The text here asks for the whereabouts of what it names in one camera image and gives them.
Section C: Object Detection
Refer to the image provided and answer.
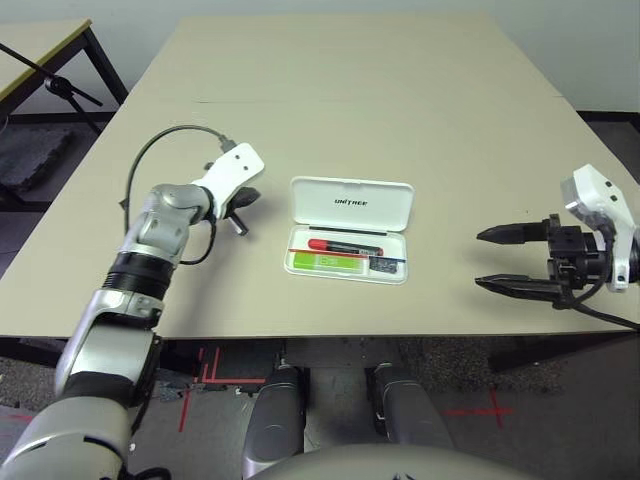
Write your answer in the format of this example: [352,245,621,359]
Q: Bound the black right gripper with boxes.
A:
[474,213,614,311]

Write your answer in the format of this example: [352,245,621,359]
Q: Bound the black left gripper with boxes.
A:
[228,187,262,237]

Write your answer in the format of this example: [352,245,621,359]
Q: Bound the white plastic pencil case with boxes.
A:
[283,175,415,286]

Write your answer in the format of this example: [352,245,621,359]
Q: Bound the red and black marker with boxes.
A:
[307,238,385,257]

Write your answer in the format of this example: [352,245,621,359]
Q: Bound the red tape cross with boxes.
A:
[444,387,516,430]

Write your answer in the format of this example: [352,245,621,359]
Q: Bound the red tape lines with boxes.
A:
[178,347,266,434]

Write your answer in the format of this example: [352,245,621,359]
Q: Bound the grey right robot leg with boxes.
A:
[367,362,454,451]

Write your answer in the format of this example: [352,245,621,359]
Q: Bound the grey robot leg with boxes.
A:
[367,362,454,451]
[242,367,309,480]

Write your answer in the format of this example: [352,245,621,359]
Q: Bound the dark foam floor mat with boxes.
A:
[0,130,74,194]

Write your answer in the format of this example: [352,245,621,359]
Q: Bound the grey left robot leg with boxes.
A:
[242,367,309,480]

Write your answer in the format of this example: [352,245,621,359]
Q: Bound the grey robot torso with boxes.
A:
[244,442,611,480]

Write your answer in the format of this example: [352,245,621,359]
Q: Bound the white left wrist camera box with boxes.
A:
[192,142,265,221]

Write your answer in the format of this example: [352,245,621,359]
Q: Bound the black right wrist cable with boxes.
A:
[552,279,640,331]

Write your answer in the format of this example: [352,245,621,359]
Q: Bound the beige side table black frame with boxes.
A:
[0,18,129,201]

